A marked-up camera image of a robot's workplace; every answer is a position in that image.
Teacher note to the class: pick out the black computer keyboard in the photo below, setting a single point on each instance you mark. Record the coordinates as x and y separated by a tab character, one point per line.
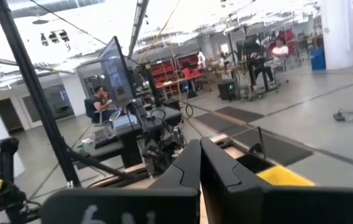
104	136

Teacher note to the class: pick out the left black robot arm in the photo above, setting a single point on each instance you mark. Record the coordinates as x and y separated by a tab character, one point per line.
160	149

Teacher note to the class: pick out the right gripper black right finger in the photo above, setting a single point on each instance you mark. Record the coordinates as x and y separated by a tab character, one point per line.
219	174

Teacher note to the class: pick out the yellow slotted plastic basket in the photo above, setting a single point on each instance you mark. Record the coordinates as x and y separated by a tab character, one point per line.
283	177

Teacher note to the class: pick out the grey desk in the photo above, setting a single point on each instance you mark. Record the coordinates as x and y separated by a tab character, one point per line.
107	149

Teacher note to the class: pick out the dark office chair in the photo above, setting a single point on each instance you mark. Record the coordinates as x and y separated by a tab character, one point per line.
89	110

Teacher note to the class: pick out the white robot figure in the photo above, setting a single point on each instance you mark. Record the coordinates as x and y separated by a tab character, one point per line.
201	60

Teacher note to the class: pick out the black computer monitor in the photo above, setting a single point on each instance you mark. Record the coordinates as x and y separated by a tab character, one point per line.
117	74

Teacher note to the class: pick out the grey desktop device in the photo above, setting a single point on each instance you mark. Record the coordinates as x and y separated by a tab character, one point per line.
120	123

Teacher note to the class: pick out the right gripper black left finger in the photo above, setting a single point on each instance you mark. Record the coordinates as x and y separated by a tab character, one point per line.
182	174

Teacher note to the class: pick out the black floor ramp mat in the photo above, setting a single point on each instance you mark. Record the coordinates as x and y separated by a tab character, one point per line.
282	149

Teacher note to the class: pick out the white pillar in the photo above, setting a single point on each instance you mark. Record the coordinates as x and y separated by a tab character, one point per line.
338	34

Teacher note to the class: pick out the red bin shelving rack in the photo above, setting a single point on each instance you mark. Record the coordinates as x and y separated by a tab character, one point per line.
163	71
190	62

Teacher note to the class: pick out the black hazard-striped floor mat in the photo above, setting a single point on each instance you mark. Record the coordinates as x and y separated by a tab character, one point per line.
226	118

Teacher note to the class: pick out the black computer tower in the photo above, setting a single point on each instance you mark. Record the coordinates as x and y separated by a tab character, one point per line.
226	91

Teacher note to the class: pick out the black floor power box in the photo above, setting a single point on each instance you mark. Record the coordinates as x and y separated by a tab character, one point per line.
339	117

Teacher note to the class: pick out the black aluminium rig frame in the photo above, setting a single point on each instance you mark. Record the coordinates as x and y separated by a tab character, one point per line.
36	93

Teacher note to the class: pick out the blue barrel bin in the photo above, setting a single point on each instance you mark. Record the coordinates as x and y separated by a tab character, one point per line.
317	60

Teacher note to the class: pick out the person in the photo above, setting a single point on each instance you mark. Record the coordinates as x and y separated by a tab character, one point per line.
98	102
280	49

